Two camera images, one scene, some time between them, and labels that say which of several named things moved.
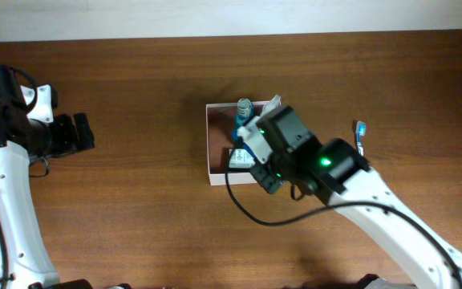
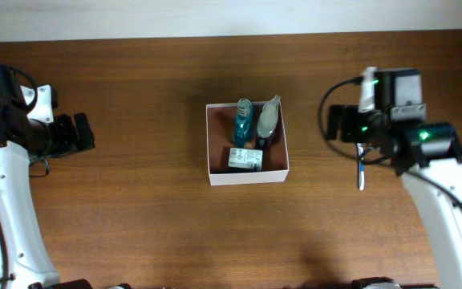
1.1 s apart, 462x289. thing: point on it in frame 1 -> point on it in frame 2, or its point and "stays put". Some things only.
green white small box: x=240 y=158 stays put
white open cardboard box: x=221 y=120 stays put
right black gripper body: x=265 y=177 -> x=350 y=123
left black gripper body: x=67 y=132 stays put
